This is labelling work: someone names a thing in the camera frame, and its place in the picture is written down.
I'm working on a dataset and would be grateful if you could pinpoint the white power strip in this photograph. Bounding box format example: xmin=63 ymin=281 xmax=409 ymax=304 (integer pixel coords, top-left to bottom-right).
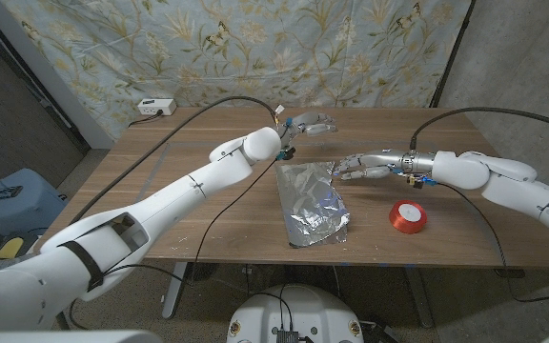
xmin=136 ymin=97 xmax=178 ymax=117

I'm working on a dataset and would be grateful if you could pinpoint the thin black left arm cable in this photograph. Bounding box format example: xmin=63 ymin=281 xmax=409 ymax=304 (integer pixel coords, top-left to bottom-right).
xmin=67 ymin=158 xmax=279 ymax=331

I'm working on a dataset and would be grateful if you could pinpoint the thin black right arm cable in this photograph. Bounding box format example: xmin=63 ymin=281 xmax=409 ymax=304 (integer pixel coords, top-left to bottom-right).
xmin=438 ymin=183 xmax=549 ymax=304

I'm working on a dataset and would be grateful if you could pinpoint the thin black base cable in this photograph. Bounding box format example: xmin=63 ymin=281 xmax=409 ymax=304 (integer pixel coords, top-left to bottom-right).
xmin=245 ymin=284 xmax=295 ymax=331

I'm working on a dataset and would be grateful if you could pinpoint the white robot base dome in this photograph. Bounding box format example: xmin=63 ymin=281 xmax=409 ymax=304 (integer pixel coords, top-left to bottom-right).
xmin=225 ymin=284 xmax=365 ymax=343

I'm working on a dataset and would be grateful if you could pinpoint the black backdrop stand pole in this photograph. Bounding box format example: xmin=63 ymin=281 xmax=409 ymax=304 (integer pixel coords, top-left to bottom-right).
xmin=427 ymin=0 xmax=476 ymax=109

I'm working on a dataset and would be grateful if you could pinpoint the black label on bin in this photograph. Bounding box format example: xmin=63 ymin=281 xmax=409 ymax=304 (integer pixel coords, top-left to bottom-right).
xmin=0 ymin=185 xmax=24 ymax=202

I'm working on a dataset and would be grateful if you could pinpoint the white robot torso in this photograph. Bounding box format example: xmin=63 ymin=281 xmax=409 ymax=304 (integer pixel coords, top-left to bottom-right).
xmin=0 ymin=328 xmax=549 ymax=343

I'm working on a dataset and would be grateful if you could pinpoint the crinkled aluminum foil sheet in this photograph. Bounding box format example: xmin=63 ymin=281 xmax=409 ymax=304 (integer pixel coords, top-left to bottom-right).
xmin=274 ymin=160 xmax=351 ymax=249

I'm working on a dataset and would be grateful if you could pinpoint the grey metal table leg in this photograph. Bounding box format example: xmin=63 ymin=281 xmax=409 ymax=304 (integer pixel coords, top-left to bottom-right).
xmin=161 ymin=261 xmax=190 ymax=320
xmin=402 ymin=266 xmax=436 ymax=330

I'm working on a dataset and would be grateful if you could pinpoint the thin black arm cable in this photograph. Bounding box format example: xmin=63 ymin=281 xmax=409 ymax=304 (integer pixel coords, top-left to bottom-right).
xmin=67 ymin=158 xmax=279 ymax=331
xmin=438 ymin=183 xmax=549 ymax=304

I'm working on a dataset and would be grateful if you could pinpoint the blue plastic bin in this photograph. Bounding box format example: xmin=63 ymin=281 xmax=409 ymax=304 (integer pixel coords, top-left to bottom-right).
xmin=0 ymin=167 xmax=69 ymax=237

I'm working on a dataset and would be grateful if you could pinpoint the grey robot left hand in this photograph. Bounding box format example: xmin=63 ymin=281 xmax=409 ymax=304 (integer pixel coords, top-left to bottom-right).
xmin=283 ymin=111 xmax=338 ymax=144

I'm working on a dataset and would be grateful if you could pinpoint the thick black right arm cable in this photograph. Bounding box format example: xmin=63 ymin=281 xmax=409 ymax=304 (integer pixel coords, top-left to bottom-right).
xmin=408 ymin=106 xmax=549 ymax=151

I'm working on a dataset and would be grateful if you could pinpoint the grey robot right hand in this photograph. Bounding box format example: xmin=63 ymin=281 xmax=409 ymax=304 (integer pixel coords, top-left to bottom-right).
xmin=334 ymin=149 xmax=407 ymax=181

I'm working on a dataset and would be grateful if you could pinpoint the floral light blue backdrop cloth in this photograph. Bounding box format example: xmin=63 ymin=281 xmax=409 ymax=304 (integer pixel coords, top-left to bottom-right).
xmin=0 ymin=0 xmax=474 ymax=139

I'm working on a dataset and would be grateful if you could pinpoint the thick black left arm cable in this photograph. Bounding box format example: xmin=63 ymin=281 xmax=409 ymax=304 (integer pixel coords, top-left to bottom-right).
xmin=67 ymin=95 xmax=278 ymax=225

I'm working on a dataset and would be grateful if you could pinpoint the black shoe with yellow insole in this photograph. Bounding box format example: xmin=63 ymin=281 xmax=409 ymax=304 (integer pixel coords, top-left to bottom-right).
xmin=0 ymin=236 xmax=23 ymax=261

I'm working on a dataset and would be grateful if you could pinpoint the black power strip cable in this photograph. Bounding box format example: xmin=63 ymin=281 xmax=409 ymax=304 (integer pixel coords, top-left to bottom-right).
xmin=128 ymin=110 xmax=165 ymax=128

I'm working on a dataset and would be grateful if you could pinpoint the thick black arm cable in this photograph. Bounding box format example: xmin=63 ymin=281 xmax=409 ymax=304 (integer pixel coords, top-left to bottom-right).
xmin=67 ymin=95 xmax=278 ymax=225
xmin=408 ymin=106 xmax=549 ymax=151

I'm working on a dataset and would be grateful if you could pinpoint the red tape roll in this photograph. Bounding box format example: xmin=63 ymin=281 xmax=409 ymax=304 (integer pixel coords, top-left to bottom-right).
xmin=388 ymin=199 xmax=428 ymax=235

